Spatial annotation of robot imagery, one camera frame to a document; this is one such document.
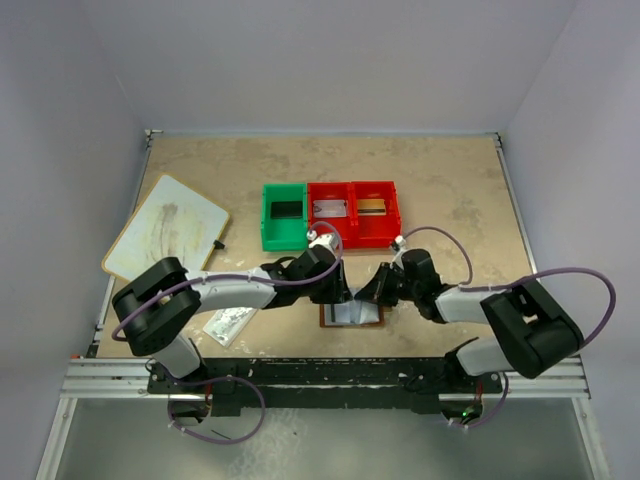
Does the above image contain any brown leather card holder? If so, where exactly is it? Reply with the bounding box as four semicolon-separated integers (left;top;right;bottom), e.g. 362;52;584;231
320;300;384;328

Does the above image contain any clear plastic packet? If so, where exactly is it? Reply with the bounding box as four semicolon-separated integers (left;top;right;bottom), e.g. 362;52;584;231
203;307;257;348

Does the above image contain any aluminium frame rail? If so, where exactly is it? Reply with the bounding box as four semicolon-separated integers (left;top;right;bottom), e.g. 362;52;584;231
60;358;168;400

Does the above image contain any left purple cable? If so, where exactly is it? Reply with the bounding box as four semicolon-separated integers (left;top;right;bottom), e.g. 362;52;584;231
110;220;345;444

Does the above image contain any red middle plastic bin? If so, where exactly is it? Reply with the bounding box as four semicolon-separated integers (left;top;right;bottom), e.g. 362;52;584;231
306;181;356;251

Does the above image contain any black card in bin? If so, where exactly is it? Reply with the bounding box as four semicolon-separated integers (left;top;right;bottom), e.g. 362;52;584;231
270;201;304;220

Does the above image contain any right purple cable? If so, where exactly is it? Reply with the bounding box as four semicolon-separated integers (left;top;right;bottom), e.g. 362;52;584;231
394;226;617;430

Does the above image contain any silver card in bin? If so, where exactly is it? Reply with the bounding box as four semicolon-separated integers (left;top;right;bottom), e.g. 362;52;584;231
312;199;348;219

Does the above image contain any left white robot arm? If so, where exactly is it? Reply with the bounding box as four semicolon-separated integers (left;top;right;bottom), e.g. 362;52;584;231
111;245;352;379

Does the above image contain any green plastic bin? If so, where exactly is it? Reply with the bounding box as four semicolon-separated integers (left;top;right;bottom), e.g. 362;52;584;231
261;183;308;252

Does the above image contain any red right plastic bin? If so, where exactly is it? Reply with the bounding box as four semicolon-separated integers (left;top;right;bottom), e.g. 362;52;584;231
351;181;402;249

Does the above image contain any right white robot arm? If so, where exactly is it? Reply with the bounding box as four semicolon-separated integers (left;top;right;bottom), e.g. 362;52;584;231
355;249;584;379

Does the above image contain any white board yellow rim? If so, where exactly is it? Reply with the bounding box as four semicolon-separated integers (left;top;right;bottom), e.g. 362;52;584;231
102;174;230;281

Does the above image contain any purple cable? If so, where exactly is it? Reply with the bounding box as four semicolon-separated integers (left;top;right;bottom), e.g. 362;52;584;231
394;226;617;430
110;220;345;444

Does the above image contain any gold card in bin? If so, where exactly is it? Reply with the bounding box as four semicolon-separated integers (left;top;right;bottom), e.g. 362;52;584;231
356;198;386;216

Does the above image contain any red plastic bin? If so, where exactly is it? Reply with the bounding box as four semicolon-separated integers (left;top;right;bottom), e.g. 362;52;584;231
351;181;402;249
306;181;356;251

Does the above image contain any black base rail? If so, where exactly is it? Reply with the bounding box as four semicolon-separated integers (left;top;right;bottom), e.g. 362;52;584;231
148;357;503;417

